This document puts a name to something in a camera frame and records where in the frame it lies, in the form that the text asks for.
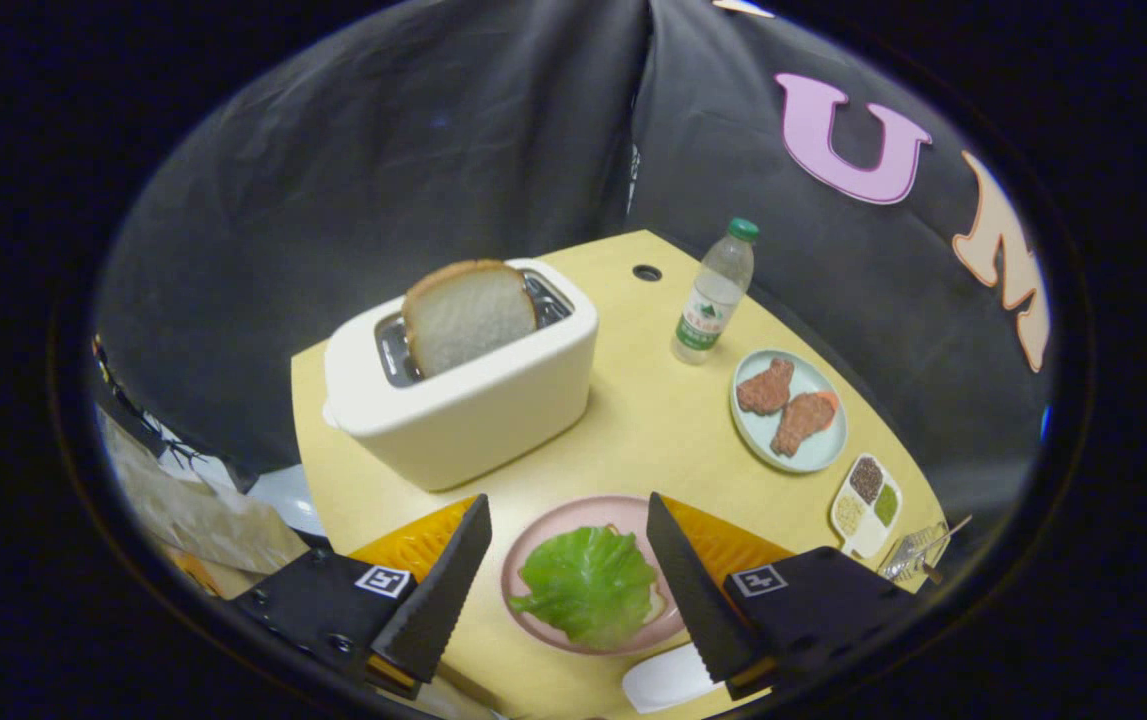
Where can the brown meat patty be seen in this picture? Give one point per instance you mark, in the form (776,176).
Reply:
(801,422)
(765,388)

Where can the green lettuce leaf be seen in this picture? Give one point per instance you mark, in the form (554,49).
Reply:
(583,585)

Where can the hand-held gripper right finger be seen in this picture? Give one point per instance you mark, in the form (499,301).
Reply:
(693,590)

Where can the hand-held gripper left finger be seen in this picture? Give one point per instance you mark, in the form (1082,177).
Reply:
(438,590)

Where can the clear plastic water bottle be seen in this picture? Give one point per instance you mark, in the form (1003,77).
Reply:
(713,300)

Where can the clear ribbed glass jar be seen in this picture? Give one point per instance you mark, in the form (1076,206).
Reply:
(908,555)

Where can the white divided condiment dish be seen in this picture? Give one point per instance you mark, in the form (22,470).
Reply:
(868,535)

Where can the pink plate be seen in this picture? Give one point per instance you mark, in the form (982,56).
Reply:
(553,530)

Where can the black backdrop cloth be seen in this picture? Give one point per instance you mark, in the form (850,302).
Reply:
(333,200)

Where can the white toaster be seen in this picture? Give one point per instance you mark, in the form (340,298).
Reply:
(473,420)

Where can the light blue plate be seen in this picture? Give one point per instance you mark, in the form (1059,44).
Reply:
(818,450)

